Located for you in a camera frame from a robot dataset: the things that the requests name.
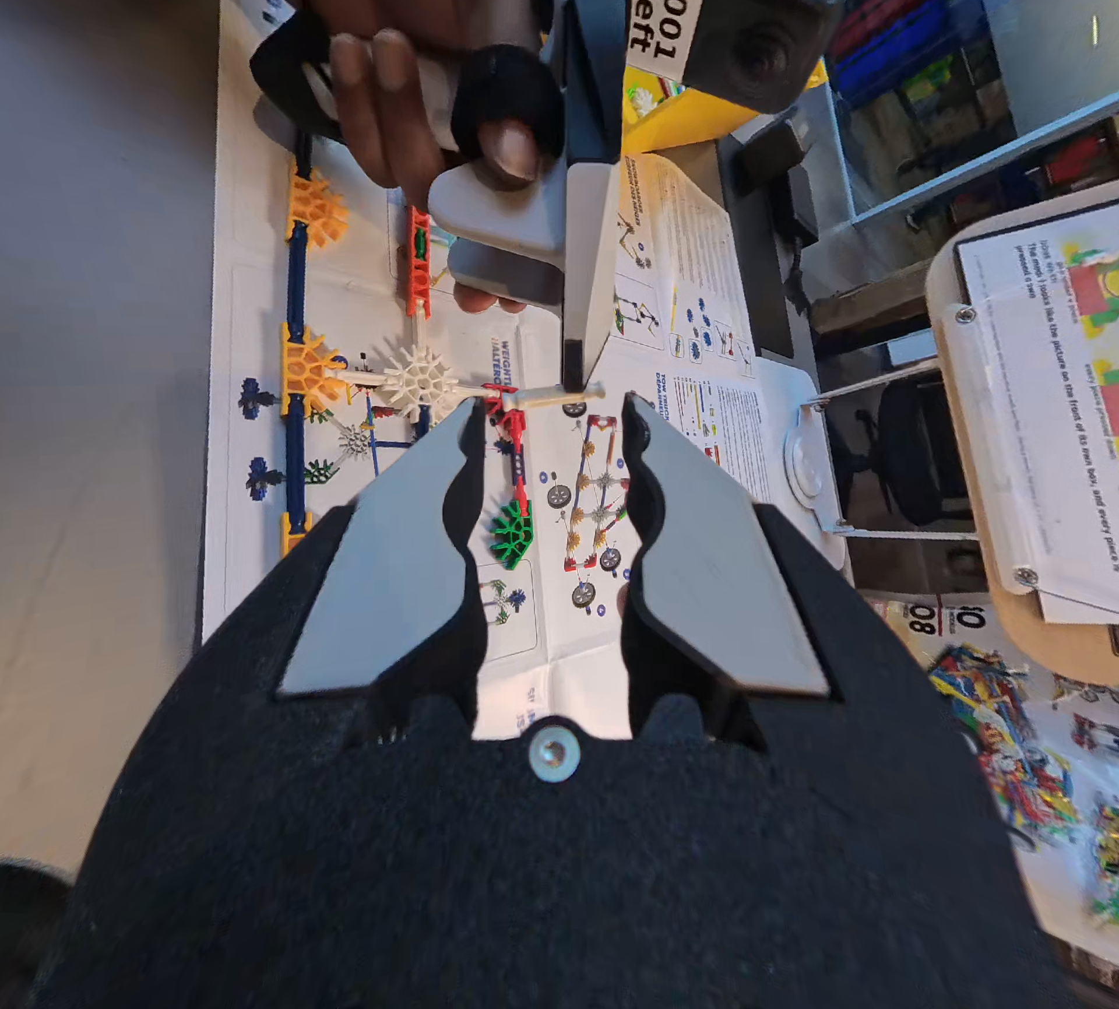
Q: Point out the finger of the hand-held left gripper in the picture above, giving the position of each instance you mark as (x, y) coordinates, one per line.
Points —
(593, 257)

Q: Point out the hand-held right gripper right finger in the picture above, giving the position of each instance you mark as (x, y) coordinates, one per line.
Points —
(726, 589)

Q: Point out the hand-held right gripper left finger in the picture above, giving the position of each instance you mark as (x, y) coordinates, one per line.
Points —
(385, 589)

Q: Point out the green connector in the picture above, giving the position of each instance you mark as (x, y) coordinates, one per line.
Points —
(511, 537)

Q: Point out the white rod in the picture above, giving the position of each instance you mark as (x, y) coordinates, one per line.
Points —
(559, 394)
(363, 381)
(420, 331)
(472, 392)

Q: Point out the yellow plastic parts bin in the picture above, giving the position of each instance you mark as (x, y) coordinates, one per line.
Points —
(712, 122)

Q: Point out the short red rod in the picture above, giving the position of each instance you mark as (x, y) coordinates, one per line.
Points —
(518, 476)

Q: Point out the pile of loose toy pieces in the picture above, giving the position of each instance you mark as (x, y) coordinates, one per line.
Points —
(643, 104)

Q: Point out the orange-yellow connector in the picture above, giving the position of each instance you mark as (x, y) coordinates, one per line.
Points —
(295, 532)
(316, 209)
(310, 371)

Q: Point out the white metal stand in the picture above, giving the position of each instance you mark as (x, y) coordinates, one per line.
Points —
(804, 467)

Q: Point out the white printed instruction sheet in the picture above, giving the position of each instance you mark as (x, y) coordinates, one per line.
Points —
(577, 659)

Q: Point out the red connector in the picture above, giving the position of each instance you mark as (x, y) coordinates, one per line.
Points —
(507, 406)

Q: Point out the orange ladder piece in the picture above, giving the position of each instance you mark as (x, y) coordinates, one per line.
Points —
(418, 266)

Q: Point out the white snowflake connector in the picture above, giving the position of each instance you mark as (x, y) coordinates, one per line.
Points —
(421, 397)

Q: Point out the black charger box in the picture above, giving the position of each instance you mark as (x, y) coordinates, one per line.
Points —
(769, 148)

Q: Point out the black power adapter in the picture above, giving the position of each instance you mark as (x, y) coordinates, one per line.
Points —
(795, 205)

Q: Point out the black office chair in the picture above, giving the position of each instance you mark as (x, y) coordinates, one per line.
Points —
(918, 449)

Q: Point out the wooden display board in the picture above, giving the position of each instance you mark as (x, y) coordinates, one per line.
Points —
(1049, 637)

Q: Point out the brown printed toy bag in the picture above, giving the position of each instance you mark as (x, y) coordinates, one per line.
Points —
(1005, 764)

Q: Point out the printed paper sheet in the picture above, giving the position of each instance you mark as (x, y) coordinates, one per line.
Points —
(1031, 414)

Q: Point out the person's dark lap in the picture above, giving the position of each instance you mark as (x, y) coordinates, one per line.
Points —
(26, 939)

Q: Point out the wooden post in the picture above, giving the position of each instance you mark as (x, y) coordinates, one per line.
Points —
(874, 301)

